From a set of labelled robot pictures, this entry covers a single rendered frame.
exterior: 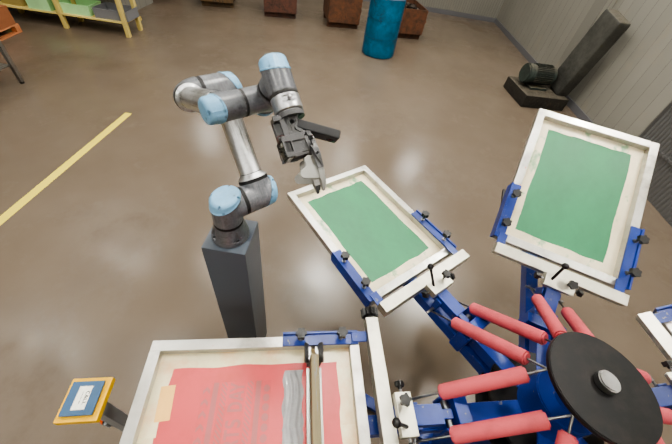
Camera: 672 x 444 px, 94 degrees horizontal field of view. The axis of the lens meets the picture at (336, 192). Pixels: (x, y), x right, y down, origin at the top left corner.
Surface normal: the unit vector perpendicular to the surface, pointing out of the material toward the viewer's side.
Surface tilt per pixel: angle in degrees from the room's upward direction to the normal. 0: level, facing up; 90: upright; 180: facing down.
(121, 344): 0
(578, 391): 0
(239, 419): 0
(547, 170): 32
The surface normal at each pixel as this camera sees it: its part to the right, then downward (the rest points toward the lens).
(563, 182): -0.13, -0.29
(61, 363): 0.12, -0.72
